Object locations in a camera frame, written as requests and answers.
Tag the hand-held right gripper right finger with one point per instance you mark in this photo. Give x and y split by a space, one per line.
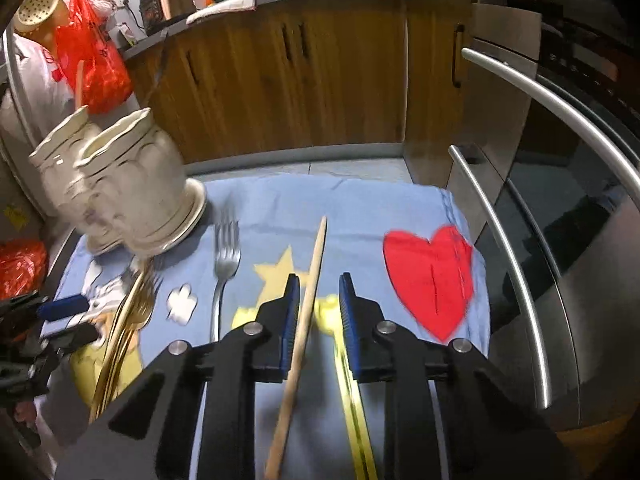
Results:
347 325

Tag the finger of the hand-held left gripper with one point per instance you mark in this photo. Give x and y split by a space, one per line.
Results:
75 335
62 306

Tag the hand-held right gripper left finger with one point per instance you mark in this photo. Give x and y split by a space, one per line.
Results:
292 320

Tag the wooden chopstick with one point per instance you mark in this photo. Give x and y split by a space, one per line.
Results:
79 85
305 320

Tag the gold fork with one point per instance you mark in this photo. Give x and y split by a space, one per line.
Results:
117 330
142 305

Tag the yellow spoon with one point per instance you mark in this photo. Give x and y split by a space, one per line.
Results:
352 400

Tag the silver fork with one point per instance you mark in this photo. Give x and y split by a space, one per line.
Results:
224 265

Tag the white ceramic utensil holder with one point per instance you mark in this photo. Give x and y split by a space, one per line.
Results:
135 180

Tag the red plastic bag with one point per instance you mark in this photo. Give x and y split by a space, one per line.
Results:
22 270
92 55

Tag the blue printed cloth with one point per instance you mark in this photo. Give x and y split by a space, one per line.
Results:
360 210

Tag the white plastic bag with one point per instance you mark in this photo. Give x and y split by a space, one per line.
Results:
37 80

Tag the wooden kitchen cabinet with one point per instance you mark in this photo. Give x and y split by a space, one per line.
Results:
300 90

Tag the stainless steel oven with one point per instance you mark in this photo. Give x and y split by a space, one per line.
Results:
575 185

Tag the gold perforated strainer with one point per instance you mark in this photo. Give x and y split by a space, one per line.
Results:
37 12

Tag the white cloth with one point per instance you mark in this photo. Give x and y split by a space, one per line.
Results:
225 7

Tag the black copper pressure cooker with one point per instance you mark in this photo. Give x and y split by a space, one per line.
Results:
167 2

